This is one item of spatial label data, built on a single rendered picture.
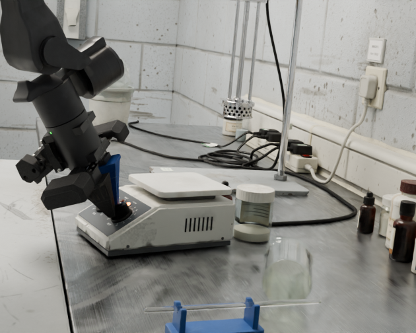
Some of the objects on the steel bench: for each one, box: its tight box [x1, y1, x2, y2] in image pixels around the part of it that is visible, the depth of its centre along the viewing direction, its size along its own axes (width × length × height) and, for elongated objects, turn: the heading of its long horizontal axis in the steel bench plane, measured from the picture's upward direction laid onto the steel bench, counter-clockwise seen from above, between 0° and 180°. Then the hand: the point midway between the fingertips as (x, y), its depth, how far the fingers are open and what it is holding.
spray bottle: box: [235, 116, 250, 142], centre depth 208 cm, size 4×4×11 cm
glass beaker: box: [261, 235, 314, 307], centre depth 86 cm, size 6×8×7 cm
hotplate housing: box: [75, 185, 236, 256], centre depth 105 cm, size 22×13×8 cm, turn 96°
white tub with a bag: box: [89, 57, 135, 127], centre depth 211 cm, size 14×14×21 cm
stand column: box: [274, 0, 303, 181], centre depth 146 cm, size 3×3×70 cm
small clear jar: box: [378, 194, 395, 238], centre depth 118 cm, size 6×6×7 cm
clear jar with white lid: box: [232, 184, 275, 244], centre depth 110 cm, size 6×6×8 cm
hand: (104, 193), depth 97 cm, fingers closed, pressing on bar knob
